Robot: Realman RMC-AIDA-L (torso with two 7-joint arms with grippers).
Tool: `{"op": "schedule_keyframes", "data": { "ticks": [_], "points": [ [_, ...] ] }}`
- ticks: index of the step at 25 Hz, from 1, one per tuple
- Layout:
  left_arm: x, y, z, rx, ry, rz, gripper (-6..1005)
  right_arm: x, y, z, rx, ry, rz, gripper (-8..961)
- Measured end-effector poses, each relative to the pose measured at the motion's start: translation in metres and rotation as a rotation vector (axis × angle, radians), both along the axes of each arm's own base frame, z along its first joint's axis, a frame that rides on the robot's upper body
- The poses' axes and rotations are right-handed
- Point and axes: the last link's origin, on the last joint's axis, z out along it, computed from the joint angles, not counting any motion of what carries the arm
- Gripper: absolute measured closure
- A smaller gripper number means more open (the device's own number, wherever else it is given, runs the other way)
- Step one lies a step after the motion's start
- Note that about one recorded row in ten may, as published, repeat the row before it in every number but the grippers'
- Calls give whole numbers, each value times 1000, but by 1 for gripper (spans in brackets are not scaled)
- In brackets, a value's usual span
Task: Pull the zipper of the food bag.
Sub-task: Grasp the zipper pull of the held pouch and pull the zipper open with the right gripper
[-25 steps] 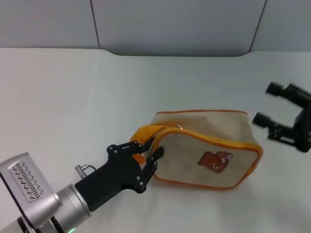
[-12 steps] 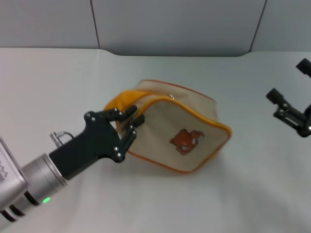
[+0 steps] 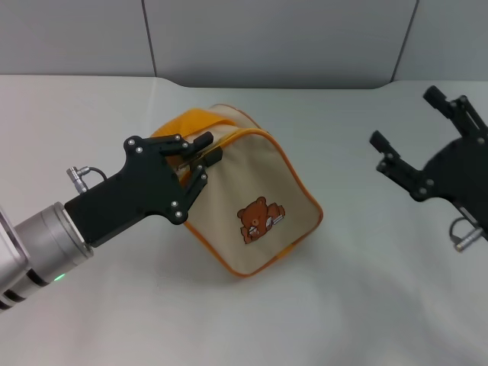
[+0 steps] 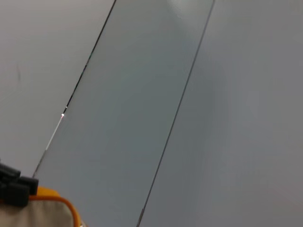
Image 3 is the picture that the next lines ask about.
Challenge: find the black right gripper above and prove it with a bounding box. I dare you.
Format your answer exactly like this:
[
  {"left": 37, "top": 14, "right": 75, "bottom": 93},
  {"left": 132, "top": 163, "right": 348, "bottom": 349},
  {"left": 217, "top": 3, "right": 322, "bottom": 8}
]
[{"left": 368, "top": 85, "right": 488, "bottom": 242}]

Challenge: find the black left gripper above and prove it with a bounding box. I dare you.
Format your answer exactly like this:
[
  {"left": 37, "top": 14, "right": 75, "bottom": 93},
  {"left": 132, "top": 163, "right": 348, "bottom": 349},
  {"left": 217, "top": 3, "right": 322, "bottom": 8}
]
[{"left": 63, "top": 131, "right": 224, "bottom": 248}]

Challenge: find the beige food bag orange trim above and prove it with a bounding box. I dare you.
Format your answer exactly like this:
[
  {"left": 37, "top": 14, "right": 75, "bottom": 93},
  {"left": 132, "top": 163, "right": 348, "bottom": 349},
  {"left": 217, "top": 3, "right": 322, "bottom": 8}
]
[{"left": 150, "top": 103, "right": 326, "bottom": 277}]

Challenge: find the right gripper cable connector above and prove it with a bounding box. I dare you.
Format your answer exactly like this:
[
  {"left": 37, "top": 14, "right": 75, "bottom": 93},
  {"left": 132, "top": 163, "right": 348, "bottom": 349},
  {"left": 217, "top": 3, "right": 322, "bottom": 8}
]
[{"left": 449, "top": 216, "right": 488, "bottom": 252}]

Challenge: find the gripper cable connector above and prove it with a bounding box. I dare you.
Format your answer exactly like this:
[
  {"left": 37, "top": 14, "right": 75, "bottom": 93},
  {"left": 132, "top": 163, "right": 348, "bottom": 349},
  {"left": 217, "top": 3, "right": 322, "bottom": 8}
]
[
  {"left": 66, "top": 164, "right": 109, "bottom": 195},
  {"left": 449, "top": 216, "right": 488, "bottom": 252}
]

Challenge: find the left gripper cable connector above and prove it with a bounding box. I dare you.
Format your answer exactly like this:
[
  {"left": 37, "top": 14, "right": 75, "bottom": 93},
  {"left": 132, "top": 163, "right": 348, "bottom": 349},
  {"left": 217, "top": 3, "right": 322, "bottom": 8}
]
[{"left": 66, "top": 164, "right": 109, "bottom": 195}]

